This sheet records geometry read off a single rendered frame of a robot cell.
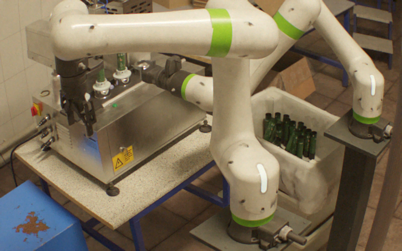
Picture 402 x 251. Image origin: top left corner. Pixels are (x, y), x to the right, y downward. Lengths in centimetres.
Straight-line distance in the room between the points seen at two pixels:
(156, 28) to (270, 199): 57
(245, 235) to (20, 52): 239
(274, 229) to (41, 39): 113
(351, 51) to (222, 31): 94
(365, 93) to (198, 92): 60
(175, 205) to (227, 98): 172
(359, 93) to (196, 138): 75
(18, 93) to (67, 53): 252
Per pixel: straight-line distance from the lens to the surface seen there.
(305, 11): 178
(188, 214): 308
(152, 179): 211
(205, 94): 180
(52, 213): 225
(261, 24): 124
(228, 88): 147
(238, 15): 123
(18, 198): 238
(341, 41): 203
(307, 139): 267
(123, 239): 296
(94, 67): 136
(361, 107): 198
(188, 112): 226
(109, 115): 199
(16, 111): 368
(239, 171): 143
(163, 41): 117
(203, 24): 119
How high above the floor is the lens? 201
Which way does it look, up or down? 32 degrees down
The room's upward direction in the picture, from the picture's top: 2 degrees counter-clockwise
